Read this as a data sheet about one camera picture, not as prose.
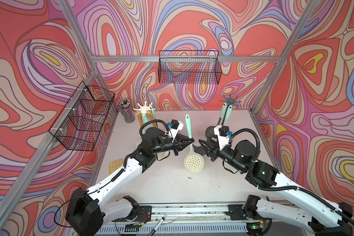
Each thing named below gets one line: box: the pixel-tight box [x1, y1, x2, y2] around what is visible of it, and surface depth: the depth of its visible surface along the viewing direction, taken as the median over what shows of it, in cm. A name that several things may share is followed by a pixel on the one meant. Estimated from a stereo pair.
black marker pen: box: [147, 216, 166, 236], surface depth 70 cm
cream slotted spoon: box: [136, 110, 144, 127], surface depth 66 cm
